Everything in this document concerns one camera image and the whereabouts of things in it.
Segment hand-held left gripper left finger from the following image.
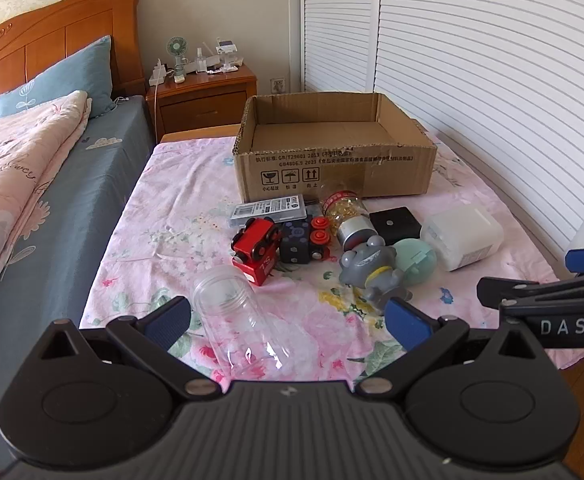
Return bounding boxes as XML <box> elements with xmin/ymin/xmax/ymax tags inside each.
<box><xmin>39</xmin><ymin>296</ymin><xmax>219</xmax><ymax>402</ymax></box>

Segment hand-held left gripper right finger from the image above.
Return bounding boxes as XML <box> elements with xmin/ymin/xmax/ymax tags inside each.
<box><xmin>356</xmin><ymin>296</ymin><xmax>546</xmax><ymax>396</ymax></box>

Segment clear plastic jar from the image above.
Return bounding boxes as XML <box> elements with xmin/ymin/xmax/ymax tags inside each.
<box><xmin>192</xmin><ymin>265</ymin><xmax>297</xmax><ymax>382</ymax></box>

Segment white plastic container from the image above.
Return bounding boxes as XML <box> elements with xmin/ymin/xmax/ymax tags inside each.
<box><xmin>419</xmin><ymin>208</ymin><xmax>504</xmax><ymax>272</ymax></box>

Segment red toy car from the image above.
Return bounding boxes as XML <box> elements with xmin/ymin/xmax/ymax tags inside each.
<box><xmin>230</xmin><ymin>216</ymin><xmax>283</xmax><ymax>287</ymax></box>

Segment black cube toy red knobs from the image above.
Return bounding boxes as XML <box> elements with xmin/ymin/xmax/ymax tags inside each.
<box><xmin>278</xmin><ymin>215</ymin><xmax>333</xmax><ymax>264</ymax></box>

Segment clear plastic labelled case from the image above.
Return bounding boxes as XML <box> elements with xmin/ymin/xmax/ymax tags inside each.
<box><xmin>229</xmin><ymin>194</ymin><xmax>307</xmax><ymax>230</ymax></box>

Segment brown cardboard box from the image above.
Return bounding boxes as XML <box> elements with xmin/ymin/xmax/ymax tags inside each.
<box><xmin>232</xmin><ymin>91</ymin><xmax>439</xmax><ymax>203</ymax></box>

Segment green plastic ball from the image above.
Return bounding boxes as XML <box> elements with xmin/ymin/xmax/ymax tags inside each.
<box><xmin>392</xmin><ymin>236</ymin><xmax>437</xmax><ymax>281</ymax></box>

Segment black square box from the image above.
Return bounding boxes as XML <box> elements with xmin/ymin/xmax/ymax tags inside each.
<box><xmin>368</xmin><ymin>206</ymin><xmax>423</xmax><ymax>246</ymax></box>

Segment pink floral sheet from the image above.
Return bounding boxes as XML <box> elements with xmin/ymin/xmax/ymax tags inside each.
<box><xmin>79</xmin><ymin>130</ymin><xmax>584</xmax><ymax>386</ymax></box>

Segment blue bed sheet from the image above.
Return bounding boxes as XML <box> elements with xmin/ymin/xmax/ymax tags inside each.
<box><xmin>0</xmin><ymin>95</ymin><xmax>155</xmax><ymax>386</ymax></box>

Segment wooden nightstand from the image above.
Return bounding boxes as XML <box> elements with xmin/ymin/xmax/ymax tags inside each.
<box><xmin>145</xmin><ymin>62</ymin><xmax>257</xmax><ymax>143</ymax></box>

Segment wide white louvered door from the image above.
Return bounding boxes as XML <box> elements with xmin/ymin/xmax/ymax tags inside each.
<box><xmin>372</xmin><ymin>0</ymin><xmax>584</xmax><ymax>261</ymax></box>

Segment pink floral quilt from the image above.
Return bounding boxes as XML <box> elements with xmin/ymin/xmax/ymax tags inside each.
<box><xmin>0</xmin><ymin>90</ymin><xmax>93</xmax><ymax>343</ymax></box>

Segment white power strip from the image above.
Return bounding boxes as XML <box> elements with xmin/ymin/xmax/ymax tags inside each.
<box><xmin>149</xmin><ymin>59</ymin><xmax>173</xmax><ymax>87</ymax></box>

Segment blue pillow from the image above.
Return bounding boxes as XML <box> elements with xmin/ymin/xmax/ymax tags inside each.
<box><xmin>0</xmin><ymin>35</ymin><xmax>117</xmax><ymax>121</ymax></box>

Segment small green desk fan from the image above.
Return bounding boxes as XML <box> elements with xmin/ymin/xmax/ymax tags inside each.
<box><xmin>166</xmin><ymin>36</ymin><xmax>189</xmax><ymax>75</ymax></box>

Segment white phone stand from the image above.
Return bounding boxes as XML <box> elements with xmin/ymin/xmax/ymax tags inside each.
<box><xmin>213</xmin><ymin>36</ymin><xmax>239</xmax><ymax>74</ymax></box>

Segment wooden headboard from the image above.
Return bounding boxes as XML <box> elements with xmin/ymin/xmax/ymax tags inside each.
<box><xmin>0</xmin><ymin>0</ymin><xmax>140</xmax><ymax>128</ymax></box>

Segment narrow white louvered door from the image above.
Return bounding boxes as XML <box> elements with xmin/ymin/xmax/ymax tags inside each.
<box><xmin>299</xmin><ymin>0</ymin><xmax>383</xmax><ymax>96</ymax></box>

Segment wooden bed frame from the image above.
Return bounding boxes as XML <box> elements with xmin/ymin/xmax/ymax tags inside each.
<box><xmin>159</xmin><ymin>122</ymin><xmax>243</xmax><ymax>145</ymax></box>

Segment white cable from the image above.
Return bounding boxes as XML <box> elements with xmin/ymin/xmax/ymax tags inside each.
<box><xmin>151</xmin><ymin>82</ymin><xmax>161</xmax><ymax>143</ymax></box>

